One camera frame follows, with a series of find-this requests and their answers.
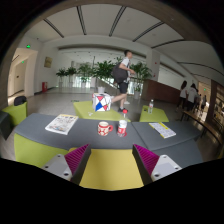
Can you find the red and white mug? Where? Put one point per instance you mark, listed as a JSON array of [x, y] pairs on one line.
[[104, 128]]

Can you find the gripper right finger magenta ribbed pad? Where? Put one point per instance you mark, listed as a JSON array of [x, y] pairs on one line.
[[153, 167]]

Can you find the person in white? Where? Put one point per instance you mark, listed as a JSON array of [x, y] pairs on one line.
[[183, 95], [192, 96]]

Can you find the person with black backpack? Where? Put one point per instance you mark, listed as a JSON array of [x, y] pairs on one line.
[[121, 73]]

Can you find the black bag on green chair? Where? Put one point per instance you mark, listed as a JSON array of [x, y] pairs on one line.
[[19, 100]]

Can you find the long wooden bench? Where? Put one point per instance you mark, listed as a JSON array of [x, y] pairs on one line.
[[205, 125]]

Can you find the red fire extinguisher box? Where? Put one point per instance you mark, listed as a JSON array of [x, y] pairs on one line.
[[44, 86]]

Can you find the open magazine on table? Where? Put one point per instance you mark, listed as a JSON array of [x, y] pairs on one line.
[[62, 124]]

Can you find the green potted plants row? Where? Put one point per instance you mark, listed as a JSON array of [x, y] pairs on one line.
[[103, 70]]

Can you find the red blue white cube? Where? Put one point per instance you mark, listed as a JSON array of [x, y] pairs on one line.
[[101, 102]]

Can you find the far right person in white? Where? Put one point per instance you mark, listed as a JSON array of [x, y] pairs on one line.
[[183, 95]]

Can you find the small distant water bottle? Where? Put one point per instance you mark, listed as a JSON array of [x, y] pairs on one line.
[[151, 105]]

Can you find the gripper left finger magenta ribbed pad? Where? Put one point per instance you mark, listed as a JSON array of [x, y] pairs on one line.
[[71, 166]]

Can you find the person in white at right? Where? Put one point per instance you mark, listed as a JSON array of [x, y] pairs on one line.
[[192, 96]]

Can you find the clear water bottle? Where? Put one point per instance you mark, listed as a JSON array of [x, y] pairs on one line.
[[122, 125]]

